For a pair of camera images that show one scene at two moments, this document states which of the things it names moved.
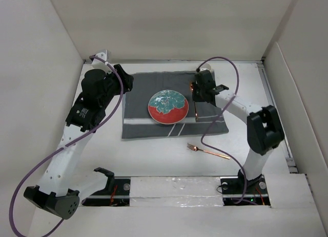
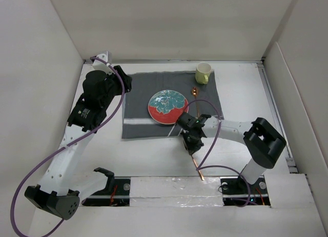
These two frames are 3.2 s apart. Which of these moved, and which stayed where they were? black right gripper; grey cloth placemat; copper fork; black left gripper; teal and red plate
Moved: copper fork; black right gripper
Stayed: black left gripper; grey cloth placemat; teal and red plate
